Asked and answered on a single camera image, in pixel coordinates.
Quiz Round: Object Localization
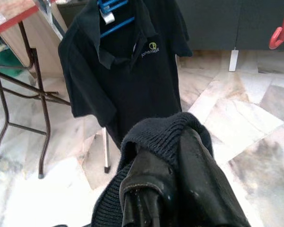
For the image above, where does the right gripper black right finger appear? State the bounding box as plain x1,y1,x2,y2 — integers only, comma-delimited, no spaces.
178,129,251,227

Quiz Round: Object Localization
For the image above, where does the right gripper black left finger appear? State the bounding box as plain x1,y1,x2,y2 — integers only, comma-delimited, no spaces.
119,151,180,227

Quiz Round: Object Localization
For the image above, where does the blue plastic hanger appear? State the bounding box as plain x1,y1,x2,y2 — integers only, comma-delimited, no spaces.
96,0,135,38

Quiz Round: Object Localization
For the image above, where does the red plastic hanger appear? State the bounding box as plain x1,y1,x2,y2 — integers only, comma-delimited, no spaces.
268,4,284,50

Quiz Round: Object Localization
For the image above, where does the black television console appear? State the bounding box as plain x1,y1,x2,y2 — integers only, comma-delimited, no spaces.
56,0,284,72

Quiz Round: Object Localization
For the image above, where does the light wooden cabinet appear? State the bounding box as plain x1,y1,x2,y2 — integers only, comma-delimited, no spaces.
1,4,68,79

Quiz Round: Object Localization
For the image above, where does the green plastic box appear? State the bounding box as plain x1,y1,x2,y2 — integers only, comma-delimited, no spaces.
0,37,23,75

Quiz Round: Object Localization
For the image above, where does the marble pattern folding table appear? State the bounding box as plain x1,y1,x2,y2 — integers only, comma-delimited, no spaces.
0,0,71,179

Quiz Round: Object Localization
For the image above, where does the silver clothes rack end frame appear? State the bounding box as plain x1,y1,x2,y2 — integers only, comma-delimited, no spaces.
39,0,112,174

